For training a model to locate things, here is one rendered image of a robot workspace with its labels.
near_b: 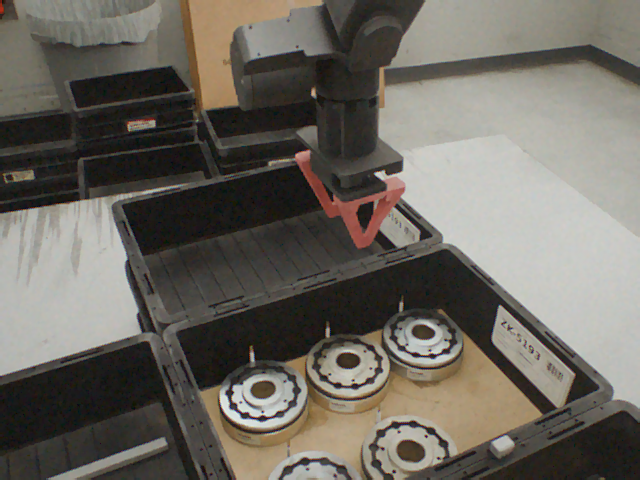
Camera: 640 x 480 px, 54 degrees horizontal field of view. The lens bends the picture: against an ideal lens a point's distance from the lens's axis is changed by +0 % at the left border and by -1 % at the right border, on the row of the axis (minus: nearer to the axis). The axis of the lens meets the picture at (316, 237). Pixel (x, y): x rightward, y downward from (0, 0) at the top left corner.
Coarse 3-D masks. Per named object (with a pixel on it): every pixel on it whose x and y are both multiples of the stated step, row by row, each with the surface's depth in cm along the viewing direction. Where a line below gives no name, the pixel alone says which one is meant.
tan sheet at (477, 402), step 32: (480, 352) 82; (416, 384) 77; (448, 384) 77; (480, 384) 77; (512, 384) 77; (320, 416) 73; (352, 416) 73; (384, 416) 73; (448, 416) 73; (480, 416) 73; (512, 416) 73; (224, 448) 70; (256, 448) 70; (320, 448) 70; (352, 448) 70
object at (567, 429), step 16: (592, 416) 61; (608, 416) 61; (544, 432) 59; (560, 432) 60; (576, 432) 59; (528, 448) 58; (544, 448) 58; (480, 464) 57; (496, 464) 57; (512, 464) 57
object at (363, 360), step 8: (336, 352) 77; (344, 352) 77; (352, 352) 77; (360, 352) 77; (328, 360) 76; (360, 360) 76; (336, 368) 75; (360, 368) 75; (344, 376) 74; (352, 376) 74
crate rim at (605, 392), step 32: (416, 256) 82; (288, 288) 77; (320, 288) 77; (192, 320) 72; (224, 320) 73; (192, 384) 64; (608, 384) 64; (544, 416) 61; (576, 416) 61; (480, 448) 58
